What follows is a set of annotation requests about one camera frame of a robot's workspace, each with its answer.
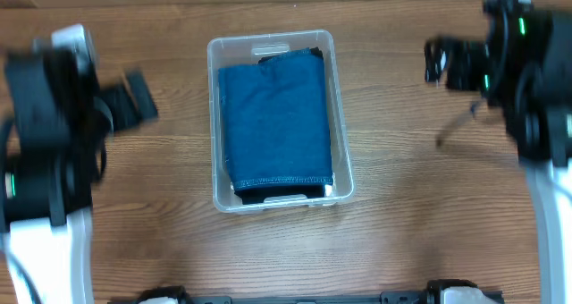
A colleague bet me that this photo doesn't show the blue denim cloth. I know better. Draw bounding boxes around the blue denim cloth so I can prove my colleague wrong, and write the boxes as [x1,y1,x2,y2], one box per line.
[218,55,333,190]

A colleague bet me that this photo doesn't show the black cloth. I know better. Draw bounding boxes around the black cloth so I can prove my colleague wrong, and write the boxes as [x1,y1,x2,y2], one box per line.
[235,185,325,205]
[258,47,324,63]

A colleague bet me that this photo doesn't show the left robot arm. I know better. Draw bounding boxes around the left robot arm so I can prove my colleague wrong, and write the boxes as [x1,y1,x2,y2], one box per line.
[1,48,158,303]

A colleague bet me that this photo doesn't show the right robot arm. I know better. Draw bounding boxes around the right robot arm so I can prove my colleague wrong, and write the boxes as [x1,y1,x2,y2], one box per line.
[424,0,571,303]

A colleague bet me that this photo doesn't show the clear plastic storage bin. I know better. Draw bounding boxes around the clear plastic storage bin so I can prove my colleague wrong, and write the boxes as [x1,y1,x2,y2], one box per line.
[207,30,355,214]

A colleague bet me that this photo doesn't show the right black cable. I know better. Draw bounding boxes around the right black cable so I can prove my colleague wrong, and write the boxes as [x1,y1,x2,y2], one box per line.
[435,97,488,148]

